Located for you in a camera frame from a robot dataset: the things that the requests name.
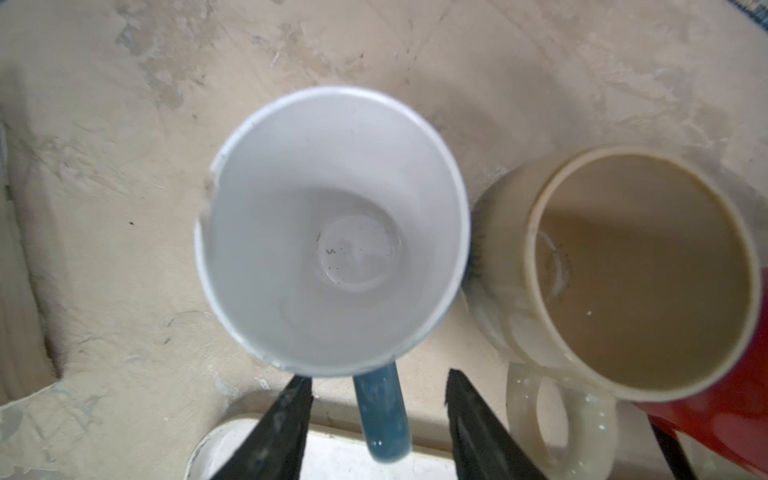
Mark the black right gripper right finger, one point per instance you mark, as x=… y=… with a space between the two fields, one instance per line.
x=482 y=447

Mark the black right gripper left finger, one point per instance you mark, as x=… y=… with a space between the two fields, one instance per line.
x=275 y=448

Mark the beige speckled mug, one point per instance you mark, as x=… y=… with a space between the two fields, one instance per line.
x=612 y=274

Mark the blue mug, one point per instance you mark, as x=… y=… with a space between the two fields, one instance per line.
x=333 y=240

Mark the red mug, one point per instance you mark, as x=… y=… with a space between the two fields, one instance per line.
x=729 y=418

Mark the white plastic tray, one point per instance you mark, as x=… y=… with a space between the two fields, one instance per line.
x=334 y=453

